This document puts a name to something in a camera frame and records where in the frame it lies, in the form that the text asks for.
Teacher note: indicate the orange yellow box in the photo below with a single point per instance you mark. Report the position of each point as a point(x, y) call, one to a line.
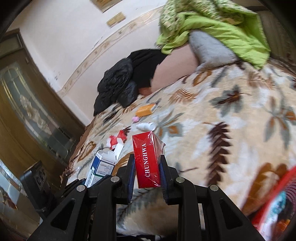
point(146, 110)

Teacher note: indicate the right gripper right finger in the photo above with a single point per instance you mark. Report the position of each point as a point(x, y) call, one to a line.
point(204, 213)

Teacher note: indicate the framed wall picture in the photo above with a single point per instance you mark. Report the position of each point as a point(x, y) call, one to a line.
point(104, 5)

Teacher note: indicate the purple foil ball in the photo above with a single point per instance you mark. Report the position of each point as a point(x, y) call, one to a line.
point(135, 119)

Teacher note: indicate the blue white medicine box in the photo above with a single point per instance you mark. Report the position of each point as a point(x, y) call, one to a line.
point(102, 165)

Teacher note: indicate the torn red white box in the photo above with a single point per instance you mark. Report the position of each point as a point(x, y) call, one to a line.
point(112, 140)

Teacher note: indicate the red cigarette pack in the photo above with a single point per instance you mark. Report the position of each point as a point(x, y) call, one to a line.
point(147, 149)

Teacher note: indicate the wooden glass door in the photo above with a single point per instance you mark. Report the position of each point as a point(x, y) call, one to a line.
point(35, 126)

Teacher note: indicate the black puffer jacket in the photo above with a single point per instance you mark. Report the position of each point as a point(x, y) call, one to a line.
point(116, 86)

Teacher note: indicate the teal white small box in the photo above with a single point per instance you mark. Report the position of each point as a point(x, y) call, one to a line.
point(277, 206)

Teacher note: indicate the black cloth garment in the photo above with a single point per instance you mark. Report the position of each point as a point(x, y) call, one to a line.
point(144, 64)

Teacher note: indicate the orange foil wrapper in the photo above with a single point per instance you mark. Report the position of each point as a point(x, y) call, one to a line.
point(281, 226)

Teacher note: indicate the grey quilted pillow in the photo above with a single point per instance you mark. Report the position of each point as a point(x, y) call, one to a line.
point(210, 52)

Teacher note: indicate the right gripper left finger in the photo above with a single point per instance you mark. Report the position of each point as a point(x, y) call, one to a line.
point(90, 213)

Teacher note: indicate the beige wall switch plate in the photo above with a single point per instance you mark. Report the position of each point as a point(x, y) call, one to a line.
point(116, 19)

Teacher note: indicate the white pill bottle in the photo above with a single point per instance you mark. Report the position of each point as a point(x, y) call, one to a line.
point(146, 127)

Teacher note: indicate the floral fleece blanket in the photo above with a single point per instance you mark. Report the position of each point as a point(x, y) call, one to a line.
point(232, 126)

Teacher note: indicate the green patterned quilt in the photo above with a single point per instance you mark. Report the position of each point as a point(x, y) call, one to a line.
point(237, 27)

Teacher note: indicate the red mesh trash basket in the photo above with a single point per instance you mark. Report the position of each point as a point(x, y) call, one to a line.
point(265, 226)

